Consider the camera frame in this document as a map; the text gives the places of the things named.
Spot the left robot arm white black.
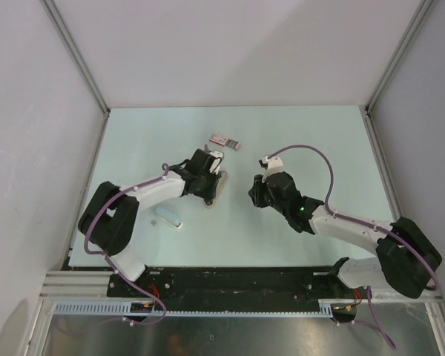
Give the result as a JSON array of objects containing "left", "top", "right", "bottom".
[{"left": 78, "top": 148, "right": 225, "bottom": 297}]

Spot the aluminium corner post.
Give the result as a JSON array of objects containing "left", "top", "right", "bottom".
[
  {"left": 366, "top": 0, "right": 437, "bottom": 112},
  {"left": 40, "top": 0, "right": 111, "bottom": 114}
]

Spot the light blue stapler cover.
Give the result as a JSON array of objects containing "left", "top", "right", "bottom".
[{"left": 155, "top": 207, "right": 182, "bottom": 228}]

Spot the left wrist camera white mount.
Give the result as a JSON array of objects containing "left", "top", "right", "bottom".
[{"left": 204, "top": 145, "right": 224, "bottom": 174}]

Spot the right aluminium corner post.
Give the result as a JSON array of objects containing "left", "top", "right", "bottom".
[{"left": 366, "top": 0, "right": 437, "bottom": 112}]

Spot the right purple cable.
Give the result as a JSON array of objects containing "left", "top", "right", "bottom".
[{"left": 265, "top": 144, "right": 441, "bottom": 350}]

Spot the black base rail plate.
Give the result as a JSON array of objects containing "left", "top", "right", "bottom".
[{"left": 107, "top": 266, "right": 355, "bottom": 313}]

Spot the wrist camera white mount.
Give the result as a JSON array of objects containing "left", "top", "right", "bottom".
[
  {"left": 259, "top": 156, "right": 283, "bottom": 177},
  {"left": 204, "top": 145, "right": 224, "bottom": 174}
]

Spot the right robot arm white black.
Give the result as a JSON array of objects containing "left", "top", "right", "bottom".
[{"left": 248, "top": 172, "right": 442, "bottom": 299}]

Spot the aluminium front frame rail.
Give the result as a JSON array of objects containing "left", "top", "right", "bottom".
[{"left": 39, "top": 270, "right": 112, "bottom": 301}]

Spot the grey slotted cable duct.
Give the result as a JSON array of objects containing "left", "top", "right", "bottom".
[{"left": 51, "top": 299, "right": 334, "bottom": 319}]

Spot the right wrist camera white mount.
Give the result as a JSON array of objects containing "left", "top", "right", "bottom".
[{"left": 259, "top": 156, "right": 283, "bottom": 177}]

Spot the left aluminium corner post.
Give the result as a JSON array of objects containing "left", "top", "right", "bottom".
[{"left": 40, "top": 0, "right": 111, "bottom": 114}]

